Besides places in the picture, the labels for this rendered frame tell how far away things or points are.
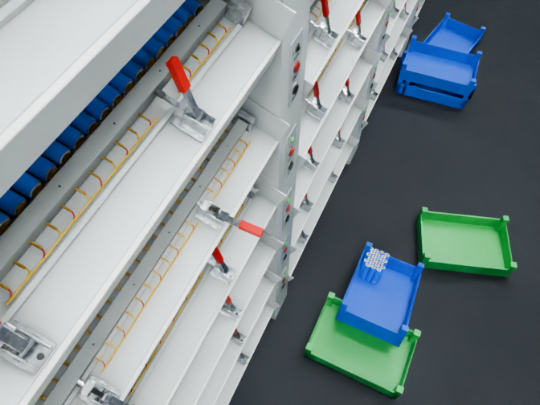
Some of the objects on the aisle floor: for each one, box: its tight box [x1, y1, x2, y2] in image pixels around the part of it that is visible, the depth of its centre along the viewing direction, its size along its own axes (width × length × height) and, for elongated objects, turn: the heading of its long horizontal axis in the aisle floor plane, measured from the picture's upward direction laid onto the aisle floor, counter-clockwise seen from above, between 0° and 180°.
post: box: [248, 0, 311, 320], centre depth 83 cm, size 20×9×175 cm, turn 65°
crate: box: [416, 207, 518, 277], centre depth 163 cm, size 30×20×8 cm
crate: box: [304, 292, 421, 399], centre depth 144 cm, size 30×20×8 cm
